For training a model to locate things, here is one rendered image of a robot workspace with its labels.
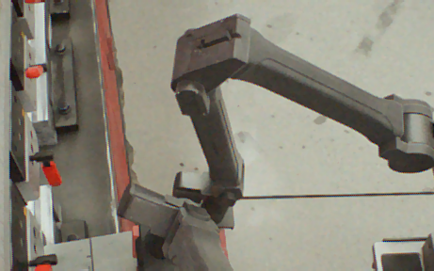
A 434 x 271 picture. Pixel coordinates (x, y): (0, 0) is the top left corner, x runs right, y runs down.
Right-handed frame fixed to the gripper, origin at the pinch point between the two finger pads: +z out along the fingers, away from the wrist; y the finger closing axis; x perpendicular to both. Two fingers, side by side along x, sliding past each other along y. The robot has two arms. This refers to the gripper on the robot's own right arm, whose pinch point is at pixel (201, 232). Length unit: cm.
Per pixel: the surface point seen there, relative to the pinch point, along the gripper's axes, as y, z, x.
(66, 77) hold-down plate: 33, -4, -40
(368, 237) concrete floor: -80, 59, -34
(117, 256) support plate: 21.2, -16.4, 15.1
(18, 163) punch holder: 39, -38, 10
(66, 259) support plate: 30.5, -13.9, 15.0
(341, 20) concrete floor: -91, 55, -151
